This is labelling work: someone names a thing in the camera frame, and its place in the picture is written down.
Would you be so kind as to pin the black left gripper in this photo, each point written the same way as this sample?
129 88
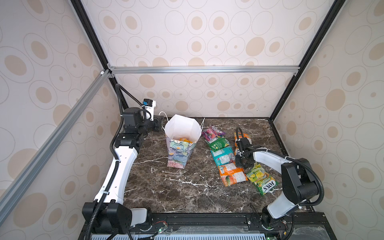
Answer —
158 121

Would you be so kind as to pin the silver aluminium rail left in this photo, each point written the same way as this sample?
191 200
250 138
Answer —
21 184

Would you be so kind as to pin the silver aluminium rail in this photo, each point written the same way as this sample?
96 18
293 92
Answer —
21 184
209 69

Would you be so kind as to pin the silver aluminium rail back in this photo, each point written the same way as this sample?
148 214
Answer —
209 69

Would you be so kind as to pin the black corner frame post left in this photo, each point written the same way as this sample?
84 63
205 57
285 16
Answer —
93 38

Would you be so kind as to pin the black corner frame post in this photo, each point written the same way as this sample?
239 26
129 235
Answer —
319 36
93 38

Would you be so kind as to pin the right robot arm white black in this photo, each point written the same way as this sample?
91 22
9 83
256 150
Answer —
301 185

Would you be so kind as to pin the teal snack bag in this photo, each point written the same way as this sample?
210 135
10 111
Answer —
223 156

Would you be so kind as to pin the pink yellow Fox's fruits bag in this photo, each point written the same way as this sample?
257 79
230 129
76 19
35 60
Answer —
237 151

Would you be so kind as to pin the black corner frame post right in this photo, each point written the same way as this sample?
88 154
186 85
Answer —
319 36

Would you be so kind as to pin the orange mango snack bag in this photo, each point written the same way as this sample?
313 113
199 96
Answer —
230 174

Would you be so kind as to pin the purple pink snack bag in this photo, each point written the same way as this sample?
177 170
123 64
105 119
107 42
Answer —
212 133

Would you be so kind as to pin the green Fox's candy bag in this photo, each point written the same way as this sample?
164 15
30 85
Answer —
262 180

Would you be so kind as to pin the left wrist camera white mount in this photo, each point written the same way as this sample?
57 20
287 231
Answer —
149 106

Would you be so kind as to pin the floral paper bag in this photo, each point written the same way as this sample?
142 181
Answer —
182 134

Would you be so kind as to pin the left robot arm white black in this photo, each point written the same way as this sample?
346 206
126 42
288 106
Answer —
120 168

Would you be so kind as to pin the green spring tea snack bag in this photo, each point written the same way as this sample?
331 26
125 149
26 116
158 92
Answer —
219 144

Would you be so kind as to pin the yellow mango gummy bag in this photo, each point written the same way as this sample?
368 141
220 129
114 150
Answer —
186 140

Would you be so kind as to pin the orange snack bag at back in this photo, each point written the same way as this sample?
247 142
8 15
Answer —
239 136

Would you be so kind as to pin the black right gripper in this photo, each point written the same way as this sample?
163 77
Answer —
237 162

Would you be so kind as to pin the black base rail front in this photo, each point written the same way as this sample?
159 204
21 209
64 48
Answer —
294 226

